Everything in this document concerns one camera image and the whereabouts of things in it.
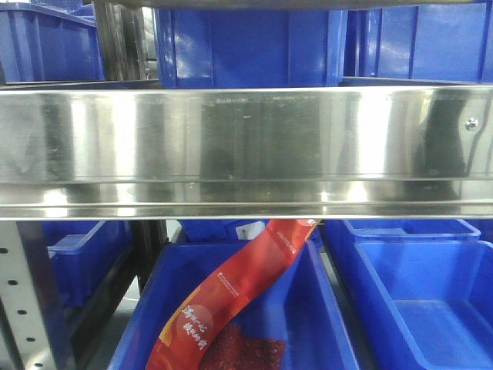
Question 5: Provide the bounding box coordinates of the grey perforated shelf upright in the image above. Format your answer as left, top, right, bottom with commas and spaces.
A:
1, 221, 56, 369

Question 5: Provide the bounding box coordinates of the blue bin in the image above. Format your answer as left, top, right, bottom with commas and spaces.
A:
154, 9, 348, 89
109, 240, 358, 369
42, 220, 132, 307
344, 1, 492, 83
1, 1, 105, 82
342, 219, 481, 241
178, 218, 324, 244
323, 220, 492, 369

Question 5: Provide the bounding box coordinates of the blue bin rear centre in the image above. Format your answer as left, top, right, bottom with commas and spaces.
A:
178, 218, 324, 244

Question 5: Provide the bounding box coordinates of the red snack bag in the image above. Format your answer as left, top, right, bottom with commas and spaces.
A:
146, 219, 320, 369

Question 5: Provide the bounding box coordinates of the blue bin upper right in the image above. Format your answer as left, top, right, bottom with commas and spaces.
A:
344, 1, 492, 83

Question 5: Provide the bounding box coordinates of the steel bolt on beam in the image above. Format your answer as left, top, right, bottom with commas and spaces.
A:
464, 117, 479, 131

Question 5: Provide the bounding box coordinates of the blue bin lower right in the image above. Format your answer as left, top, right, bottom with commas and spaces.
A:
323, 220, 492, 369

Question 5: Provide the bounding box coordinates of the blue bin upper left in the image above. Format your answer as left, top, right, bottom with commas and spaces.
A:
1, 1, 105, 82

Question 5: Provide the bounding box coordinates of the blue bin upper centre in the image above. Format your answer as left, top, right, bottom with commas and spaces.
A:
154, 9, 348, 89

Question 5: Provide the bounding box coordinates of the blue bin lower left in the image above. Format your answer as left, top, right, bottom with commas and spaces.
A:
42, 220, 132, 307

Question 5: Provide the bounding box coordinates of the stainless steel shelf beam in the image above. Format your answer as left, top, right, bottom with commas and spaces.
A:
1, 86, 492, 220

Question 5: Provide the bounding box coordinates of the blue bin lower centre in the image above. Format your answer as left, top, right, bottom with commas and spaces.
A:
109, 240, 358, 369

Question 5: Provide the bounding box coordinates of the blue bin rear right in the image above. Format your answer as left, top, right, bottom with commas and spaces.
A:
342, 219, 481, 241

